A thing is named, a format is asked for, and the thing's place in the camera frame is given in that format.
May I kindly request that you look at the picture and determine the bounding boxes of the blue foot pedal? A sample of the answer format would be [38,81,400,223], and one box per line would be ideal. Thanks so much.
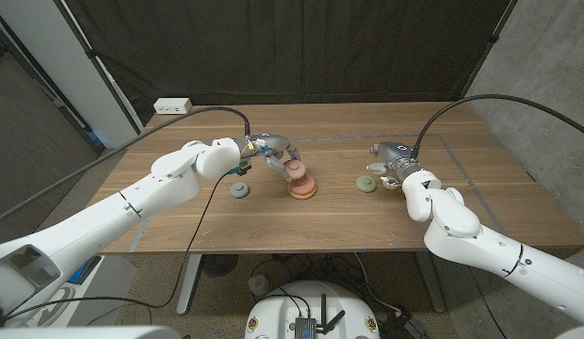
[65,255,103,286]

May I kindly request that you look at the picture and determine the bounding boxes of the black antenna radio box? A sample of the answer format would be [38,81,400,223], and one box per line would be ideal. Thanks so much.
[294,294,348,339]

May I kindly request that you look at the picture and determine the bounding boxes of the white power strip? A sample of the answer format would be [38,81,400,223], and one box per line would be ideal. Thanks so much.
[153,97,193,116]

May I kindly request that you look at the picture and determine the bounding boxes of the large orange ring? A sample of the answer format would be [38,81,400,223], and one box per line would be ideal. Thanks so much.
[287,187,317,201]

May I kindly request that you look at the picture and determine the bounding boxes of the black backdrop stand pole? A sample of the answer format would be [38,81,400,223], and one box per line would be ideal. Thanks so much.
[54,0,145,134]
[460,0,519,101]

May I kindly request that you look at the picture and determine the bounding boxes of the grey floor cable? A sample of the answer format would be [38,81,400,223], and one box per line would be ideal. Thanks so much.
[353,252,402,315]

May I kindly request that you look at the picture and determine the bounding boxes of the sage green ring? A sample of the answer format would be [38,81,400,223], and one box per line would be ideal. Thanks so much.
[355,175,378,194]

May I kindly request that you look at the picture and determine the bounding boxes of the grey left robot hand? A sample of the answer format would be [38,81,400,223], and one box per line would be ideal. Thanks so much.
[239,133,302,184]

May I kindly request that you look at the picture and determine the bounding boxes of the grey round floor object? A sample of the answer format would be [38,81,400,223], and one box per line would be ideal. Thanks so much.
[248,274,271,298]

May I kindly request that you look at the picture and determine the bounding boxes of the black power adapter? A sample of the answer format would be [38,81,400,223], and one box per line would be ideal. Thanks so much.
[380,310,428,339]

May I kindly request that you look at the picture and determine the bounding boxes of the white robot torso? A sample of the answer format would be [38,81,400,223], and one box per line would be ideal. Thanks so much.
[0,325,183,339]

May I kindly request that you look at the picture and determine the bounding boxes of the coral red ring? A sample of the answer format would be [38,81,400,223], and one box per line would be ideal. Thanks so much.
[287,174,317,198]

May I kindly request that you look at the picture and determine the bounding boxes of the black round floor fan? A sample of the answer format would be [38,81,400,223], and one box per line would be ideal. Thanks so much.
[202,253,239,279]

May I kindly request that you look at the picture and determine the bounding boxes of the metal table leg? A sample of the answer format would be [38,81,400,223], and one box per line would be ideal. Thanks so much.
[416,251,447,315]
[176,253,203,316]

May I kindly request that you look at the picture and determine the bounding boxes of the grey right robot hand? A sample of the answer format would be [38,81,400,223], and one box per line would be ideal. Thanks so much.
[365,141,423,183]

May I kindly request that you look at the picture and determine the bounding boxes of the small dark grey ring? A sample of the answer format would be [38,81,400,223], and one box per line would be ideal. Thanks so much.
[229,181,251,200]

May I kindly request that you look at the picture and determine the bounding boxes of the light pink ring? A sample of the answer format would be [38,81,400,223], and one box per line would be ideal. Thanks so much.
[282,158,308,182]

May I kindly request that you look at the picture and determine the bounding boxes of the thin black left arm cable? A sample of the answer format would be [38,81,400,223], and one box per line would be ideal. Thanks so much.
[2,171,232,324]

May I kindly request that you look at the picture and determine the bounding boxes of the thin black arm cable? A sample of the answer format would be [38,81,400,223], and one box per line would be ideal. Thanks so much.
[2,171,232,324]
[468,270,510,339]

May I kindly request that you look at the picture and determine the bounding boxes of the black backdrop curtain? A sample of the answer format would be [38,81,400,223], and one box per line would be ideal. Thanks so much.
[63,0,518,127]

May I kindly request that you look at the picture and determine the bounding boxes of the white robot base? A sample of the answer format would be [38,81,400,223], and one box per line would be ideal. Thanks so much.
[244,281,381,339]

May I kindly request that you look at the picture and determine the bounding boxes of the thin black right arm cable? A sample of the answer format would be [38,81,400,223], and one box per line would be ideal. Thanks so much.
[468,270,510,339]

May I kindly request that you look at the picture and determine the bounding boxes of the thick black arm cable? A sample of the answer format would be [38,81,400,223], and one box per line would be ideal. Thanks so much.
[411,93,584,159]
[0,105,252,226]

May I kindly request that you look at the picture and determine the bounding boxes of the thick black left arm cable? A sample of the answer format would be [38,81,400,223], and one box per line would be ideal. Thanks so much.
[0,105,252,226]

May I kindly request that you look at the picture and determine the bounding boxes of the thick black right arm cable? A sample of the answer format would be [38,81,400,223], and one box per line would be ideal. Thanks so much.
[411,93,584,159]

